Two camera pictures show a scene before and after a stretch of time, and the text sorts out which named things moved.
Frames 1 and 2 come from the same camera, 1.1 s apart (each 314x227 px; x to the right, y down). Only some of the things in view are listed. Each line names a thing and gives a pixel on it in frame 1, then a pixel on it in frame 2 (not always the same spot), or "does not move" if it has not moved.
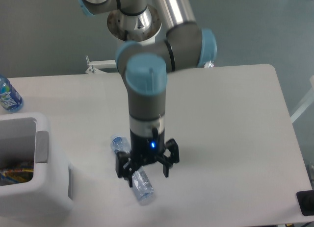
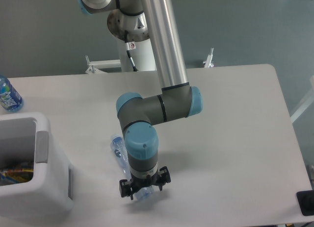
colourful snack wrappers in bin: x=13 y=176 does not move
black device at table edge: x=305 y=200 does not move
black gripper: x=144 y=150 → x=137 y=183
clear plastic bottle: x=141 y=177 does not move
